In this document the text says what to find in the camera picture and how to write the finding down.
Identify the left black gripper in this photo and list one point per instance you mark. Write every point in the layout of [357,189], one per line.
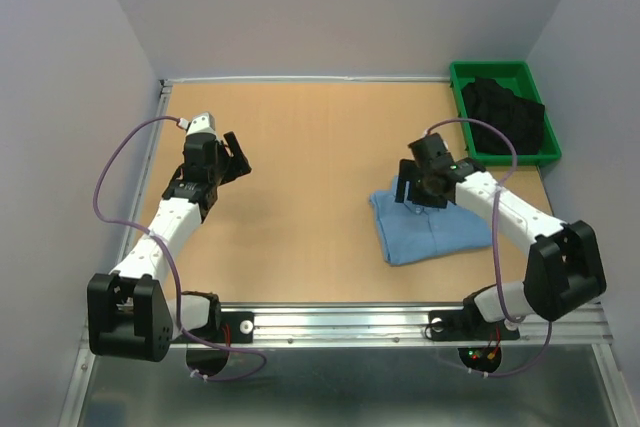
[239,165]

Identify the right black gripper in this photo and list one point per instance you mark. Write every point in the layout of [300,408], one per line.
[408,171]

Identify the light blue long sleeve shirt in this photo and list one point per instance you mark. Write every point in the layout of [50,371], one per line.
[409,233]

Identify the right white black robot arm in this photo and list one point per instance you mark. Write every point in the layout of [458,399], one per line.
[564,269]

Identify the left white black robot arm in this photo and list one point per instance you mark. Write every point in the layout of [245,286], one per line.
[128,314]

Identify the black crumpled shirt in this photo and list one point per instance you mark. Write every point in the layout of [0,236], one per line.
[521,120]

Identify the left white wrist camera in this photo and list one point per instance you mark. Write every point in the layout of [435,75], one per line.
[201,123]

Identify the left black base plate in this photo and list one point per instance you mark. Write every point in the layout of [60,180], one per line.
[236,327]

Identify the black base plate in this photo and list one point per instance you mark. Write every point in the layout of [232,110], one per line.
[460,325]
[236,327]

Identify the aluminium front rail frame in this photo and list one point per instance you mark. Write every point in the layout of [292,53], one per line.
[364,325]

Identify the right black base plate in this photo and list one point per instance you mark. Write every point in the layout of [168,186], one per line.
[460,325]

